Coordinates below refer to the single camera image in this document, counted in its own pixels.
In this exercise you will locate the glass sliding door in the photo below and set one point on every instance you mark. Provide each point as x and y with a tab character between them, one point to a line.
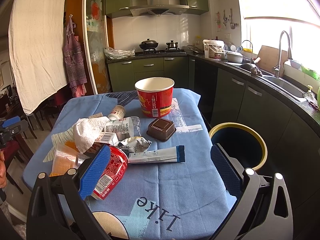
95	41

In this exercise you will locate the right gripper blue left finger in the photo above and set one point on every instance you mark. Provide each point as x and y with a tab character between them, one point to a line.
91	170

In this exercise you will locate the white paper towel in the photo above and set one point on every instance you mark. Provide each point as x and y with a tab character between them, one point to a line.
87	130

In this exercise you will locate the green lower kitchen cabinets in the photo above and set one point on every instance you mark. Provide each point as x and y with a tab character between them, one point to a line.
229	94

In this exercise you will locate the wooden cutting board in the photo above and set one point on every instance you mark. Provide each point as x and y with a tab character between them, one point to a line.
269	59

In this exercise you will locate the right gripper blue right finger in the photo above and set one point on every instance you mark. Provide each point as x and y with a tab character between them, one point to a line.
230	176

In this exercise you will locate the steel range hood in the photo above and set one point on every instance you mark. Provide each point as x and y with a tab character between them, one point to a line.
158	7

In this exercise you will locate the white hanging cloth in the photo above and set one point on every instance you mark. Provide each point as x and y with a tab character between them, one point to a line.
36	37

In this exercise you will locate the brown plastic tray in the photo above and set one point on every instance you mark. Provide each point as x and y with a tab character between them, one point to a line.
161	129

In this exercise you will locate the red instant noodle cup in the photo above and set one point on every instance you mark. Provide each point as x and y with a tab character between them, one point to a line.
155	96

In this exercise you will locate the yellow rimmed blue trash bin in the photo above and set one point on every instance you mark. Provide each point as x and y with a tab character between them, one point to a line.
240	142

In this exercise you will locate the black wok with lid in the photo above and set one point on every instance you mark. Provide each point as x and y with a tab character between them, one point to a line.
148	45

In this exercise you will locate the small red white carton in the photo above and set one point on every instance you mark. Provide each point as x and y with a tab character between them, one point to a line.
108	138

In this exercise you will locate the beige cartoon cardboard box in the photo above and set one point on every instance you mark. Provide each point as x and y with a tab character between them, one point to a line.
96	115

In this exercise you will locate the clear plastic water bottle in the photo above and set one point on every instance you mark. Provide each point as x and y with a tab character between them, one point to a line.
124	128

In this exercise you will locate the blue printed tablecloth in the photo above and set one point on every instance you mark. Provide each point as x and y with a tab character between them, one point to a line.
185	200

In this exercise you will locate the plastic bag on counter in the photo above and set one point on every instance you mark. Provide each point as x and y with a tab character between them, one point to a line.
116	54

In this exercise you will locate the white bowl on counter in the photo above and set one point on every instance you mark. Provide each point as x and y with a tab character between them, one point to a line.
234	57

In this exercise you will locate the blue white toothpaste tube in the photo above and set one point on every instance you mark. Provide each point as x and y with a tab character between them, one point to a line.
168	155

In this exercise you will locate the purple hanging apron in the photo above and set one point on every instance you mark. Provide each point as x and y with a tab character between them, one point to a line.
74	61

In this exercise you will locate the red cola can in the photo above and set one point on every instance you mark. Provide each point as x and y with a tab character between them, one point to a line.
112	174

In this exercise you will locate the steel kitchen sink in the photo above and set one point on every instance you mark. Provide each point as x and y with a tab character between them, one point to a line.
291	90

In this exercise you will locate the person left hand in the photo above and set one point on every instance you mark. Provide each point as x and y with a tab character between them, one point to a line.
3	179

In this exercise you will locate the small steel pot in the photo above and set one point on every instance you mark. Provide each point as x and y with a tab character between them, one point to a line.
172	45

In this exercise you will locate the white plastic bucket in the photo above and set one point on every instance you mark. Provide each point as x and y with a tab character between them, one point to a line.
213	49

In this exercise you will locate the orange foam fruit net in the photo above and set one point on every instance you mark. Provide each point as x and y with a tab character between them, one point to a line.
66	157

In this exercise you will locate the snack wrapper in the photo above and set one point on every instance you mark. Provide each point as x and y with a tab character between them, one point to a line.
134	145

